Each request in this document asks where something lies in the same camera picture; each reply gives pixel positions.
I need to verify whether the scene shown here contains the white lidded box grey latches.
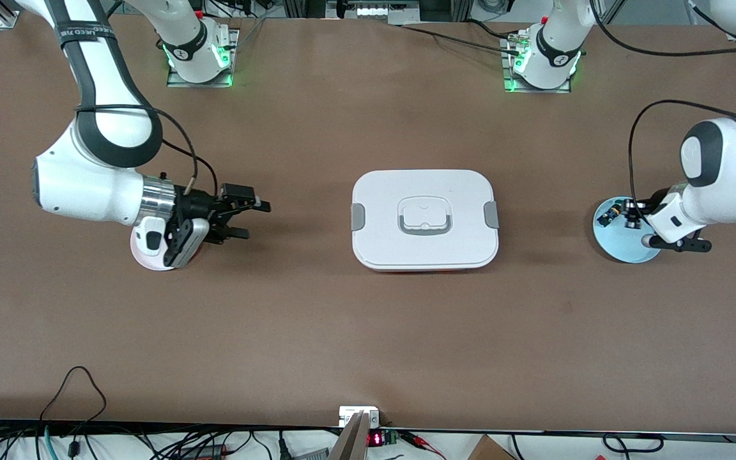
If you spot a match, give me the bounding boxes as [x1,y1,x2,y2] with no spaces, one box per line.
[350,169,500,273]

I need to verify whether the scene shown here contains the light blue round plate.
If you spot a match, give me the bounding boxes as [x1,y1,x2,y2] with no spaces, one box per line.
[592,196,663,264]

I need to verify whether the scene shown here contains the pink round plate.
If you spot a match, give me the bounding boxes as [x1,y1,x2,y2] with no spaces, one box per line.
[130,225,204,272]

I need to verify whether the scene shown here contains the black power adapter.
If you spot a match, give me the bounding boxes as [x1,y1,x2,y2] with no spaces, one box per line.
[178,443,229,460]

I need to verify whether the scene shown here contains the lit rack device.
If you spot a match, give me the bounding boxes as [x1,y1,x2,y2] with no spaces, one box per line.
[326,0,421,21]

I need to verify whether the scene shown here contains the brown cardboard piece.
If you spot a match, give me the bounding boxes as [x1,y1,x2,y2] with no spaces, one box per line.
[466,434,517,460]

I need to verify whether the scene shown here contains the green black switch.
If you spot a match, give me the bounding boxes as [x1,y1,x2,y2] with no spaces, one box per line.
[600,199,625,227]

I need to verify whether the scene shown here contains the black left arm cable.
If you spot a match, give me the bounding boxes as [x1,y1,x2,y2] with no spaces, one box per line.
[588,0,736,226]

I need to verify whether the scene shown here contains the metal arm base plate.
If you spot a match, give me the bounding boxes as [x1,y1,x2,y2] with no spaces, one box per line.
[166,28,240,89]
[501,35,573,94]

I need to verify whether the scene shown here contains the black looped table cable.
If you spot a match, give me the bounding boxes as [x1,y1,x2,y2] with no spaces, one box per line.
[38,365,108,460]

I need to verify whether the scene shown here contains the white metal bracket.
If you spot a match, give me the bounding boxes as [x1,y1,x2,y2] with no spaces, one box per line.
[339,406,381,428]

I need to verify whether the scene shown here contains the black flat loop cable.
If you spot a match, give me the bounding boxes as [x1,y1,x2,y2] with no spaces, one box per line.
[602,433,665,452]

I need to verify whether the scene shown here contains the grey aluminium post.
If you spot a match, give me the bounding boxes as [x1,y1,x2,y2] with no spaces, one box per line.
[328,411,371,460]

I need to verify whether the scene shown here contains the black base power cable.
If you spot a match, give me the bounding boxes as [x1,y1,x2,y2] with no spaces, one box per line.
[399,19,523,57]

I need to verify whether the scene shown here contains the red clip wires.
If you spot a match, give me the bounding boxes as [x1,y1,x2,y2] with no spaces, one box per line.
[402,431,449,460]

